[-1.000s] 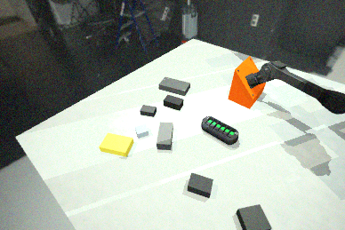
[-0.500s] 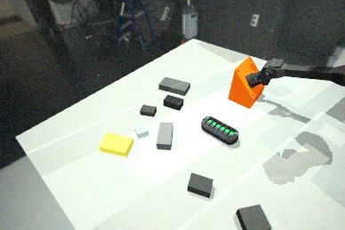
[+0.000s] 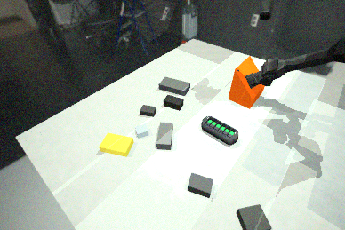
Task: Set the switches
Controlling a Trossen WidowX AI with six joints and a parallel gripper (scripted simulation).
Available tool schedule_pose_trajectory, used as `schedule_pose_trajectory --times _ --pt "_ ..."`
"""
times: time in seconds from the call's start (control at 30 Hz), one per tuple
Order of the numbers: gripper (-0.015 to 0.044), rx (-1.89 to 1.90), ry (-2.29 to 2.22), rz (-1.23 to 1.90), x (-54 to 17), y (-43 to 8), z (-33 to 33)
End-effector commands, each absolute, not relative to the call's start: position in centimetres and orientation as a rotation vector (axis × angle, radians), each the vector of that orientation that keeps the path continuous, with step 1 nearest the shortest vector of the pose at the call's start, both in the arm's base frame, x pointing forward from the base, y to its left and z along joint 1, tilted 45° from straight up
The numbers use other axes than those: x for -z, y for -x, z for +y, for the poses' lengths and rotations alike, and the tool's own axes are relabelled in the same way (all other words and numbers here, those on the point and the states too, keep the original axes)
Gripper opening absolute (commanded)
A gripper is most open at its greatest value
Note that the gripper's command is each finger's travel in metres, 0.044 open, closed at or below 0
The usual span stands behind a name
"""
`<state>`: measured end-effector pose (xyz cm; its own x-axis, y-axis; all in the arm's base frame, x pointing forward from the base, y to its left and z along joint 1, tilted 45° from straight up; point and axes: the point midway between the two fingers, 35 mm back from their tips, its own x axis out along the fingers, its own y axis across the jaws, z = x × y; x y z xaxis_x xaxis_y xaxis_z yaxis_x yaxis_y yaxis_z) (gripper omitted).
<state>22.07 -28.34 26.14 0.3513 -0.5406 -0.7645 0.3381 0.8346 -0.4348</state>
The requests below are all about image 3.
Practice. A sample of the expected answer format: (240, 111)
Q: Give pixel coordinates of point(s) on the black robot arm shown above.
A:
(273, 69)

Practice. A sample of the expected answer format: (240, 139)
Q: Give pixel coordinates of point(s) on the yellow flat box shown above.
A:
(116, 144)

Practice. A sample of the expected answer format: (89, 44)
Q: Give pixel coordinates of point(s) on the small white block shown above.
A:
(142, 131)

